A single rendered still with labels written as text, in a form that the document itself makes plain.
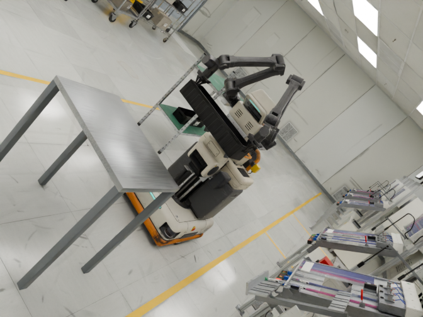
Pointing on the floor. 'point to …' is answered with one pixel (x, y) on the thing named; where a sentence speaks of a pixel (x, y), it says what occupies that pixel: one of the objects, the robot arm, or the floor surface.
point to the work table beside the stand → (137, 176)
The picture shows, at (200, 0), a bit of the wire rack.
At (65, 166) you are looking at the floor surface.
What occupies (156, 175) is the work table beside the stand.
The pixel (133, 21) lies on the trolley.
